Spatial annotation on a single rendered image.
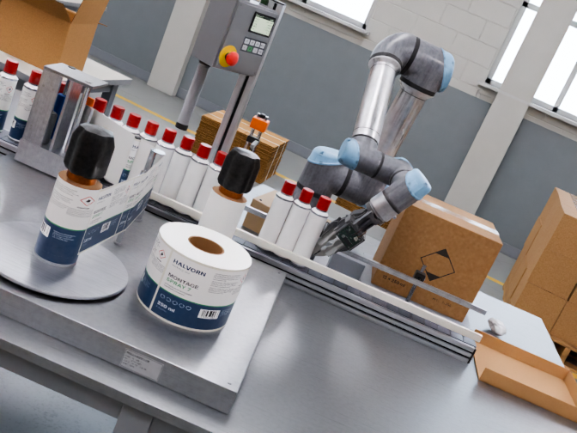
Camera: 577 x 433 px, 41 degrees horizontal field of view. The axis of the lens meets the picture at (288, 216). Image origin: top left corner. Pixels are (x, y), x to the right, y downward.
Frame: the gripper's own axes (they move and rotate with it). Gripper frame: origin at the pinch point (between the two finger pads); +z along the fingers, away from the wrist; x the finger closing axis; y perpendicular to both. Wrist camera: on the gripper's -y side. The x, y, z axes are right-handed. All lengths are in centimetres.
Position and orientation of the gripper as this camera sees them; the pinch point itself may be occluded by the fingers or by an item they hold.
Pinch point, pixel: (318, 251)
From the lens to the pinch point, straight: 213.8
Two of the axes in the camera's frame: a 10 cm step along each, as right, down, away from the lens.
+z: -7.8, 5.7, 2.6
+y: -1.3, 2.5, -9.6
